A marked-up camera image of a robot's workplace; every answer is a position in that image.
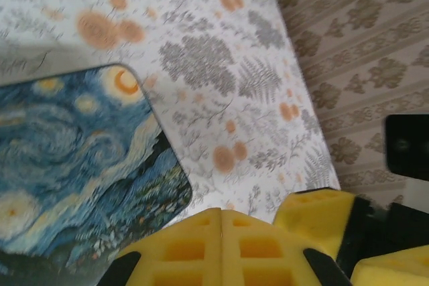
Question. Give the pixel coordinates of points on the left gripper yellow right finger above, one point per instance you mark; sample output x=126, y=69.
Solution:
x=261, y=252

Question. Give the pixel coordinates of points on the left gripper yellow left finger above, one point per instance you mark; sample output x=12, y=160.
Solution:
x=181, y=252

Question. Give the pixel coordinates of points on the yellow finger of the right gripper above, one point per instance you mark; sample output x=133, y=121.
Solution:
x=315, y=219
x=395, y=269

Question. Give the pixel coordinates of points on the starry night print mat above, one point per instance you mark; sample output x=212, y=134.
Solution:
x=67, y=152

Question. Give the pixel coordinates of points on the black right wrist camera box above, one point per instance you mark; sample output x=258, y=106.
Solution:
x=409, y=145

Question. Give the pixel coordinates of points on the floral print tablecloth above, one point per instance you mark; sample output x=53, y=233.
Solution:
x=201, y=14

